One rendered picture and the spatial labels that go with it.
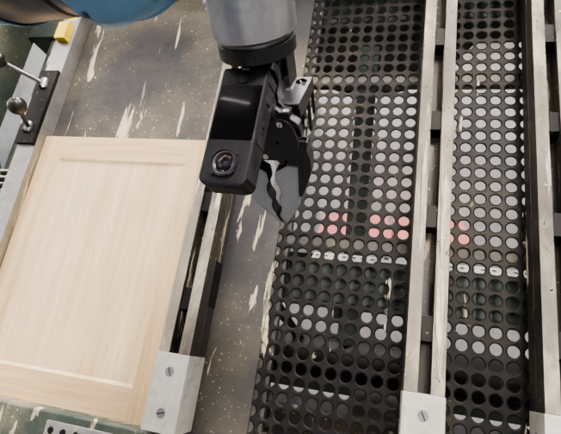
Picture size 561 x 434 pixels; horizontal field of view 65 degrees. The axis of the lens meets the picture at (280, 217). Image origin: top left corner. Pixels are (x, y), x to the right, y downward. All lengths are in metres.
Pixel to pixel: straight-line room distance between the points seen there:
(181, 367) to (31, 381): 0.34
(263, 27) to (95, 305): 0.71
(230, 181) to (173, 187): 0.60
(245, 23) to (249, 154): 0.10
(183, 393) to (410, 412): 0.36
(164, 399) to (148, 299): 0.20
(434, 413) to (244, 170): 0.49
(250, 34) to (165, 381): 0.59
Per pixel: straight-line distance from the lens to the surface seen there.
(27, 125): 1.19
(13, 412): 1.00
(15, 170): 1.18
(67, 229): 1.06
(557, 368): 0.77
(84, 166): 1.10
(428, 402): 0.73
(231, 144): 0.38
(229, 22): 0.39
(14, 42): 1.52
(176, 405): 0.80
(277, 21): 0.39
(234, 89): 0.41
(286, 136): 0.43
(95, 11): 0.30
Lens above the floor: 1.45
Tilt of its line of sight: 15 degrees down
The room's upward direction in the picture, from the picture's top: straight up
